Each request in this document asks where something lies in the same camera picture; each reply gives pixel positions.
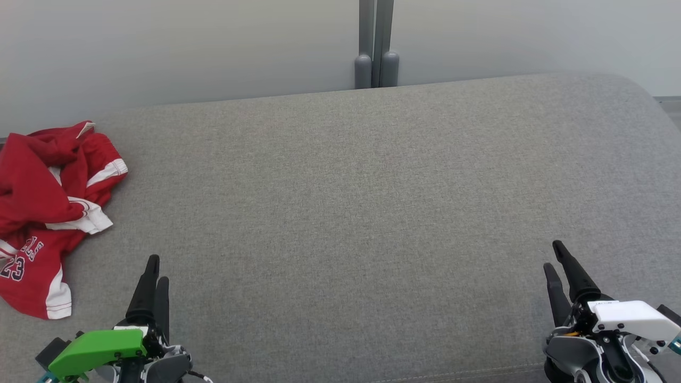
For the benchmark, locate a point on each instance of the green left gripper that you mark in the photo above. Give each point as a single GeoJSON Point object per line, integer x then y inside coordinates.
{"type": "Point", "coordinates": [96, 348]}

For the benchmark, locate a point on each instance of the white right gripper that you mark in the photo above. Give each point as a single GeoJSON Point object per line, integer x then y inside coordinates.
{"type": "Point", "coordinates": [633, 319]}

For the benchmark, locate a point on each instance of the red jersey shirt large number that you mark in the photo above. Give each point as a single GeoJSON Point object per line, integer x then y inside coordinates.
{"type": "Point", "coordinates": [37, 175]}

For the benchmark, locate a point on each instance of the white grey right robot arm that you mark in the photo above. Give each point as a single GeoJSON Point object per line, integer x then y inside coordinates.
{"type": "Point", "coordinates": [574, 354]}

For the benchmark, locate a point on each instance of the grey fabric sofa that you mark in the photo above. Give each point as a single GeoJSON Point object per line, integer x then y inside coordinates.
{"type": "Point", "coordinates": [346, 213]}

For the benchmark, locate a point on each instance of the grey double partition post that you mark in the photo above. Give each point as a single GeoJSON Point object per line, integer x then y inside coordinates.
{"type": "Point", "coordinates": [376, 48]}

